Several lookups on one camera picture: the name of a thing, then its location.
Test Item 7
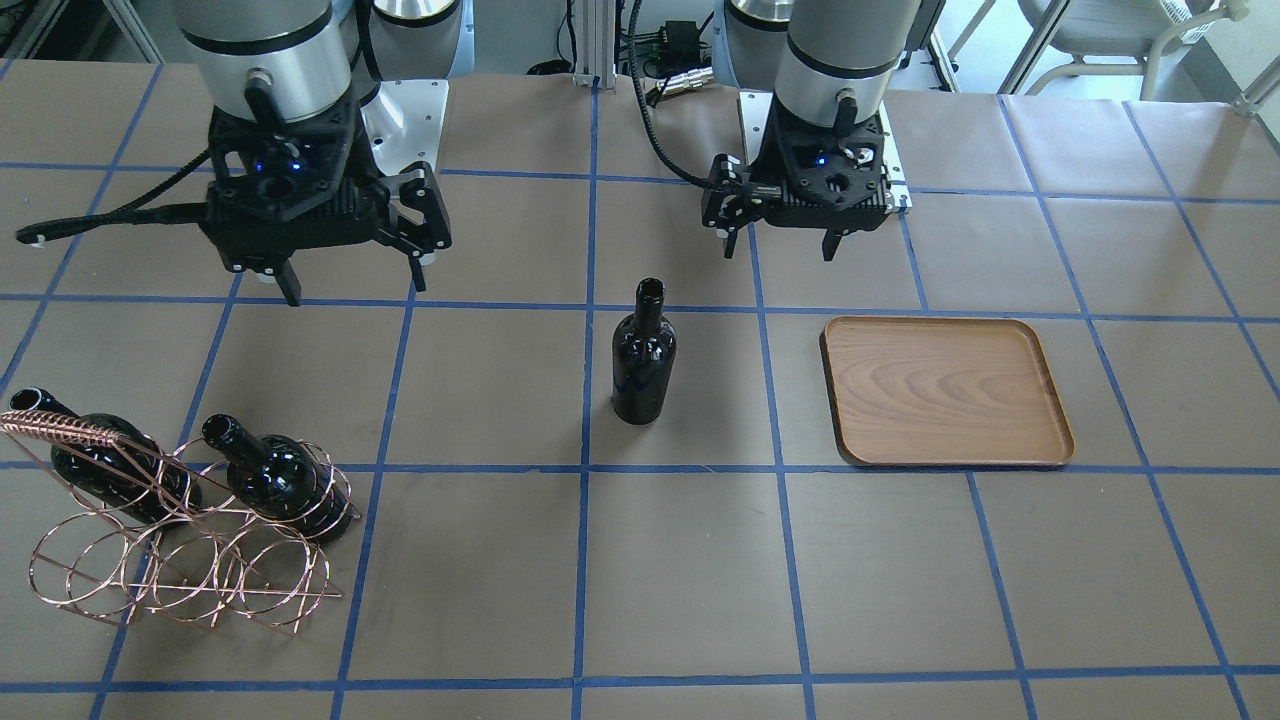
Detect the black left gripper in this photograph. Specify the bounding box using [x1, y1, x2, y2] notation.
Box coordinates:
[701, 95, 893, 263]

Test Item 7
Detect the dark wine bottle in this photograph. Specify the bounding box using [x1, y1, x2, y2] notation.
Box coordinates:
[201, 414, 352, 544]
[10, 387, 204, 525]
[611, 278, 677, 427]

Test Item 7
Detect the aluminium frame post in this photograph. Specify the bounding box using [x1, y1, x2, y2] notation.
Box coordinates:
[570, 0, 623, 94]

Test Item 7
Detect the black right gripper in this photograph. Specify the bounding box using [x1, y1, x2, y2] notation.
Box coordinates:
[198, 90, 453, 307]

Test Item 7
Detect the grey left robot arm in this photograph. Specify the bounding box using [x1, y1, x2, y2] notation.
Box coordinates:
[701, 1, 922, 260]

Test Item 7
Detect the wooden rectangular tray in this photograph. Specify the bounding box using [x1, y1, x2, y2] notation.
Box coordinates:
[820, 315, 1076, 468]

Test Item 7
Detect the copper wire bottle basket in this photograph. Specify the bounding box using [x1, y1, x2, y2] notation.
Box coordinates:
[3, 410, 344, 634]

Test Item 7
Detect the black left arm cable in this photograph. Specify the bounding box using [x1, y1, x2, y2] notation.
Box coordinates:
[628, 0, 721, 191]

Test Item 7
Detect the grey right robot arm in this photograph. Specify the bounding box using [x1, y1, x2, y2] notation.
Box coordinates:
[174, 1, 474, 305]

